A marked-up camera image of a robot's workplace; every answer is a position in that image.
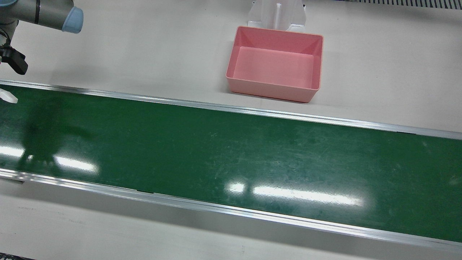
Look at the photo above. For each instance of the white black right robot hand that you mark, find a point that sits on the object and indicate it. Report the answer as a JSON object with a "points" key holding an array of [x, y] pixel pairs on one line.
{"points": [[7, 96]]}

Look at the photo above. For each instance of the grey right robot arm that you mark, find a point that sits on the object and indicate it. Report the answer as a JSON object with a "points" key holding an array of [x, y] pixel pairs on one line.
{"points": [[39, 12]]}

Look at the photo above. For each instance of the pink plastic box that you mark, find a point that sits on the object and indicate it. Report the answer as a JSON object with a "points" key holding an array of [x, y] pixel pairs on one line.
{"points": [[274, 66]]}

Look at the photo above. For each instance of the green conveyor belt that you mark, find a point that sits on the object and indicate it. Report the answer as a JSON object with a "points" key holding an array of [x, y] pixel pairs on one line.
{"points": [[231, 162]]}

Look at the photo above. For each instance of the white plastic stand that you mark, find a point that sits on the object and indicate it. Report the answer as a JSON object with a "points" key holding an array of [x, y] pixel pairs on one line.
{"points": [[276, 14]]}

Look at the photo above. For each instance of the black vented control unit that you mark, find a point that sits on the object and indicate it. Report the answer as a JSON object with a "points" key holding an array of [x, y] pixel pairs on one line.
{"points": [[408, 3]]}

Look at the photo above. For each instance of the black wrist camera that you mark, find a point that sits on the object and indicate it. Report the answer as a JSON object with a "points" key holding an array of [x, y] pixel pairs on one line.
{"points": [[14, 60]]}

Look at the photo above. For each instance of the aluminium conveyor rail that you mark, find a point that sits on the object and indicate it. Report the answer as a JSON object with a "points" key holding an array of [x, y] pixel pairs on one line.
{"points": [[252, 111], [216, 207]]}

